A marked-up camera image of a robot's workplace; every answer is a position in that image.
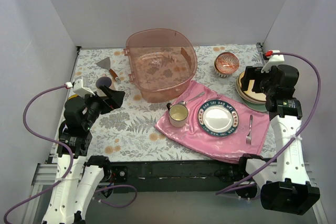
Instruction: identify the cream and yellow floral plate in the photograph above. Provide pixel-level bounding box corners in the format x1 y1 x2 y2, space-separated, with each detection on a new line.
236 71 266 104

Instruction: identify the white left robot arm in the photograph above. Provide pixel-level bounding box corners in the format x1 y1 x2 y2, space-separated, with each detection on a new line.
42 86 125 223

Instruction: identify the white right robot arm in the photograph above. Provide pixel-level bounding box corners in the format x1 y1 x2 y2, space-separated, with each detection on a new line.
237 65 320 215

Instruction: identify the pink translucent plastic bin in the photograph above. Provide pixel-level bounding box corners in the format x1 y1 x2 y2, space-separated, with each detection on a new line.
124 28 197 103

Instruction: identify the beige cup purple interior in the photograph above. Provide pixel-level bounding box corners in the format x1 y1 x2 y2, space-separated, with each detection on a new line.
96 76 116 90

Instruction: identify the yellow enamel mug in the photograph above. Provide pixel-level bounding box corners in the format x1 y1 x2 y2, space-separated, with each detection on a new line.
68 94 78 100

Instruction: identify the red patterned bowl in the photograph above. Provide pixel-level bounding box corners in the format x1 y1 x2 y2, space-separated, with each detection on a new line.
214 52 240 68

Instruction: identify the light green plate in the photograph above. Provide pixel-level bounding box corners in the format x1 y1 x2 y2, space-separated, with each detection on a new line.
243 100 267 113

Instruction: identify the green rimmed white plate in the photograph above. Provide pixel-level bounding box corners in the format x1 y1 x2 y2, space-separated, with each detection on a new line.
197 100 239 137

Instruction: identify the silver fork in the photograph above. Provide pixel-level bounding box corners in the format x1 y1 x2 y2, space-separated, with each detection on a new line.
246 115 253 145

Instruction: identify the pink satin cloth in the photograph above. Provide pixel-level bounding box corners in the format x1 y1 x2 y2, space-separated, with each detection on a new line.
155 81 270 163

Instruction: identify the cream enamel mug black rim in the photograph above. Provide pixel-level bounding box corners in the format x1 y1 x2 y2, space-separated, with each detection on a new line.
166 103 189 128

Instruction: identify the silver spoon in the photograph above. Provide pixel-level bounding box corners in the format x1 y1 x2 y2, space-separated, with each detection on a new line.
178 92 205 106

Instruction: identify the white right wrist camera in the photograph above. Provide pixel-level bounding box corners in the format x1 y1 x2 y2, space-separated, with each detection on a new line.
261 50 285 73

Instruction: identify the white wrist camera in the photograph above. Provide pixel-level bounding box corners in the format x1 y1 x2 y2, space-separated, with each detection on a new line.
65 76 96 98
261 50 285 73

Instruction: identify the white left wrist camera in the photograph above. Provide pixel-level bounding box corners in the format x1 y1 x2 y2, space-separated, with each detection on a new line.
65 76 96 98

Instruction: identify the metal spatula wooden handle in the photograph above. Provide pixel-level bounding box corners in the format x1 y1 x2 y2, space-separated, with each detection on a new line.
96 57 121 84

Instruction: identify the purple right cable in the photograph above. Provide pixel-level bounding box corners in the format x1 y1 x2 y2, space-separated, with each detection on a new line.
215 52 322 196

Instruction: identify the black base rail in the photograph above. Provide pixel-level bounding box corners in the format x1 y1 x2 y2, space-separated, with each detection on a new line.
111 160 244 192

